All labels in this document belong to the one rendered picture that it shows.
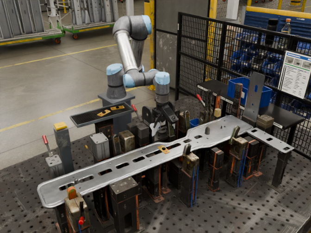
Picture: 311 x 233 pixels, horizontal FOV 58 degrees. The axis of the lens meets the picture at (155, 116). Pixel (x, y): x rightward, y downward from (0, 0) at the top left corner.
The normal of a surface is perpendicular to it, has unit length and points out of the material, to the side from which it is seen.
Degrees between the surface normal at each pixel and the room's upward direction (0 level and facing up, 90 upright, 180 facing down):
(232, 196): 0
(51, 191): 0
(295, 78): 90
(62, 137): 90
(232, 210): 0
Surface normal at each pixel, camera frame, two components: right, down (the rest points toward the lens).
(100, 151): 0.54, 0.40
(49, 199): 0.00, -0.88
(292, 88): -0.84, 0.25
